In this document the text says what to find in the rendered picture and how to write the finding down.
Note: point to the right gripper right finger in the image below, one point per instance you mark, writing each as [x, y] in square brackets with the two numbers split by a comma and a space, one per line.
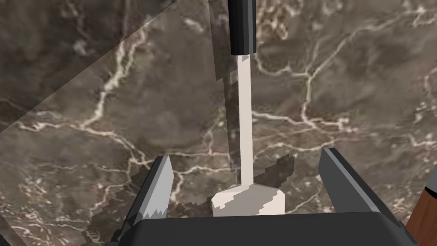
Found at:
[344, 186]

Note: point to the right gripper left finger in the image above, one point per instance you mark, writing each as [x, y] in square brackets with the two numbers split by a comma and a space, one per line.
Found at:
[155, 193]

